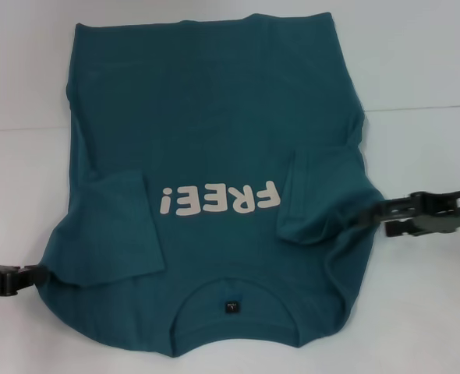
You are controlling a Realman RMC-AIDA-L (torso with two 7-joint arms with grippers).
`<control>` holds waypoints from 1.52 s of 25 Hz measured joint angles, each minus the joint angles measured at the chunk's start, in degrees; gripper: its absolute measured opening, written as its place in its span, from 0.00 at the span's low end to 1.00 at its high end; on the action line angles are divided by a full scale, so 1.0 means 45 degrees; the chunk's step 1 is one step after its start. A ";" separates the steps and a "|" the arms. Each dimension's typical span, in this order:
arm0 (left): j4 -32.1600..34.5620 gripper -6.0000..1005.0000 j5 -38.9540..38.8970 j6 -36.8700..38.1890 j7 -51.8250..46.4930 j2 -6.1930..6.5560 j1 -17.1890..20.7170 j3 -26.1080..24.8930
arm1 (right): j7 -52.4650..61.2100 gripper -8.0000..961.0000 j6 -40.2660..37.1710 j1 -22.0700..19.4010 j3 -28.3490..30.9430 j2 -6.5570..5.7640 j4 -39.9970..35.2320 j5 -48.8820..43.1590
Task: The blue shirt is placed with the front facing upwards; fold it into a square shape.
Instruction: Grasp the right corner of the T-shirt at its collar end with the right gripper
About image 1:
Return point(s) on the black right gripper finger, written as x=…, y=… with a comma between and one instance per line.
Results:
x=401, y=229
x=390, y=210

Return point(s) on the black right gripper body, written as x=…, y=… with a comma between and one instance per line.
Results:
x=452, y=212

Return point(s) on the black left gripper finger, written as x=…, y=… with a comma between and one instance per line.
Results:
x=11, y=278

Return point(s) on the teal FREE print t-shirt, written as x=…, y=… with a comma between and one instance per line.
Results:
x=214, y=117

